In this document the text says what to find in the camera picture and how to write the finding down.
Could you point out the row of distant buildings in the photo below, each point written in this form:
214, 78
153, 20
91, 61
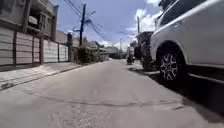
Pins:
106, 51

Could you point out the motorcycle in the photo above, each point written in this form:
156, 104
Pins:
129, 59

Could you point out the grey concrete road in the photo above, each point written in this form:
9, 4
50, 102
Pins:
100, 86

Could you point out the green bushes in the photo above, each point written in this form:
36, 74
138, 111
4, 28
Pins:
87, 55

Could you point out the thin utility pole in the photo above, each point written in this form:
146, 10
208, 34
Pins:
138, 25

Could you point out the dark utility pole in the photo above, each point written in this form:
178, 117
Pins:
82, 25

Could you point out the pale concrete sidewalk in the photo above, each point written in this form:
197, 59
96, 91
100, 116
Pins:
30, 72

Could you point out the white car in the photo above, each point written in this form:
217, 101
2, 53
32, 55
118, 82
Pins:
193, 40

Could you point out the grey multi-storey building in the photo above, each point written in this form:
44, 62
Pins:
30, 16

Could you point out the panelled wall with brown posts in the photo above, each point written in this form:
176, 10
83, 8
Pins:
26, 48

